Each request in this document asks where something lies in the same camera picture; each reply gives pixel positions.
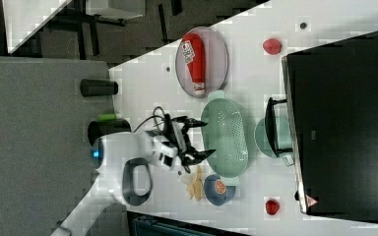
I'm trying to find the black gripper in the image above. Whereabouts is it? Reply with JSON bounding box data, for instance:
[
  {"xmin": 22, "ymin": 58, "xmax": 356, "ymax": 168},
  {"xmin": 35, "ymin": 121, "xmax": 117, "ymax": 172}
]
[{"xmin": 163, "ymin": 114, "xmax": 216, "ymax": 174}]

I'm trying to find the mint green oval strainer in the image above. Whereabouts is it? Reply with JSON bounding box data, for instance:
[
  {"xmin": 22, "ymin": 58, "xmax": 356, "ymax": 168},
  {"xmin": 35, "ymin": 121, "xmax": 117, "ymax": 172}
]
[{"xmin": 201, "ymin": 90, "xmax": 249, "ymax": 186}]

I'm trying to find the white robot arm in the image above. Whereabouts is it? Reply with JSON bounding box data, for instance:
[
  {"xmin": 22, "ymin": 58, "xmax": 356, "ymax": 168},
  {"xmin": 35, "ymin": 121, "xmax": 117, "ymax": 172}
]
[{"xmin": 51, "ymin": 115, "xmax": 214, "ymax": 236}]

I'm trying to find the blue bowl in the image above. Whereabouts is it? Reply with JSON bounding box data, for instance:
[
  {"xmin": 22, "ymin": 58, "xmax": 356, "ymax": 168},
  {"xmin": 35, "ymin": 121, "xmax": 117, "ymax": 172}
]
[{"xmin": 204, "ymin": 175, "xmax": 236, "ymax": 206}]

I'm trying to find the orange slice toy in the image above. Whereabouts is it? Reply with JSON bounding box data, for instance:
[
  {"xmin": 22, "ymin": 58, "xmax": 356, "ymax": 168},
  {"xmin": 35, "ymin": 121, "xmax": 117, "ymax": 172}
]
[{"xmin": 215, "ymin": 180, "xmax": 226, "ymax": 195}]

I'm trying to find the grey oval plate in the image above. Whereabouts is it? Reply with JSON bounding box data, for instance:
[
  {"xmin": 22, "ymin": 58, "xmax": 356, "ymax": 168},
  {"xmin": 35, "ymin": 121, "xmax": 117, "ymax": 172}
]
[{"xmin": 175, "ymin": 28, "xmax": 228, "ymax": 98}]

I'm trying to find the small mint green pot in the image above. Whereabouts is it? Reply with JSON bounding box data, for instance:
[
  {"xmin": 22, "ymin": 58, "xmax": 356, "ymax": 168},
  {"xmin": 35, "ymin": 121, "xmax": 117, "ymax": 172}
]
[{"xmin": 254, "ymin": 117, "xmax": 294, "ymax": 166}]

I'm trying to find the red ketchup bottle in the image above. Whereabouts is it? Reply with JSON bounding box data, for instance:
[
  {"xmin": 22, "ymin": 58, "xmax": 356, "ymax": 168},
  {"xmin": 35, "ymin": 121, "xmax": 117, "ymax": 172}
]
[{"xmin": 181, "ymin": 33, "xmax": 206, "ymax": 95}]

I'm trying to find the blue bin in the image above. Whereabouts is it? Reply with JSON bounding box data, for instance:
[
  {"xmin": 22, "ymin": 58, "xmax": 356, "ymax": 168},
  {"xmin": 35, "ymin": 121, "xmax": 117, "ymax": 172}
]
[{"xmin": 132, "ymin": 217, "xmax": 229, "ymax": 236}]

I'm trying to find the red plush strawberry near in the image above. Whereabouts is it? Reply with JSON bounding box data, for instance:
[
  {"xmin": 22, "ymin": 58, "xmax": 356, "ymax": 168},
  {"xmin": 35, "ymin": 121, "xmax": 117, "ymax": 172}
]
[{"xmin": 265, "ymin": 199, "xmax": 280, "ymax": 215}]

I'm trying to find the red plush strawberry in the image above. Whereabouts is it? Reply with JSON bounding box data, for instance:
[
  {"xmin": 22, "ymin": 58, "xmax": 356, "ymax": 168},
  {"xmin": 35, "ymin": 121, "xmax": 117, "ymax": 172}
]
[
  {"xmin": 265, "ymin": 199, "xmax": 280, "ymax": 215},
  {"xmin": 263, "ymin": 38, "xmax": 283, "ymax": 55}
]

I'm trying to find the black cylinder cup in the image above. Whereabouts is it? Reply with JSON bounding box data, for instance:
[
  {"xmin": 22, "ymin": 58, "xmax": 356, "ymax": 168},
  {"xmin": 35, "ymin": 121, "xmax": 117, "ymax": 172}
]
[{"xmin": 80, "ymin": 79, "xmax": 119, "ymax": 97}]

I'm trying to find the red plush strawberry far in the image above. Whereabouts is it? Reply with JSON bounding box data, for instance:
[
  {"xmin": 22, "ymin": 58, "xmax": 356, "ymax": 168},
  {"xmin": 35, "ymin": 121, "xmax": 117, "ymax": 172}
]
[{"xmin": 263, "ymin": 38, "xmax": 283, "ymax": 55}]

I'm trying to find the black toaster oven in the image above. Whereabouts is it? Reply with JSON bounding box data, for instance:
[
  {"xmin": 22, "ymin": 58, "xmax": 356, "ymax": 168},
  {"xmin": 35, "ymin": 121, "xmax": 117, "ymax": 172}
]
[{"xmin": 282, "ymin": 30, "xmax": 378, "ymax": 223}]

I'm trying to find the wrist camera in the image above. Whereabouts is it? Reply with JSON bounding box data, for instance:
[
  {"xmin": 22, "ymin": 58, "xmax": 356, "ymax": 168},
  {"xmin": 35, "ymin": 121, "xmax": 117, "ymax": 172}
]
[{"xmin": 171, "ymin": 121, "xmax": 187, "ymax": 152}]

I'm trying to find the lime green utensil handle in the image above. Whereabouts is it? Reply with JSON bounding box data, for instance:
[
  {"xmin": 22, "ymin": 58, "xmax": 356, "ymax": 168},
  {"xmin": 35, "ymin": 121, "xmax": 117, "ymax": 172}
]
[{"xmin": 97, "ymin": 113, "xmax": 122, "ymax": 122}]

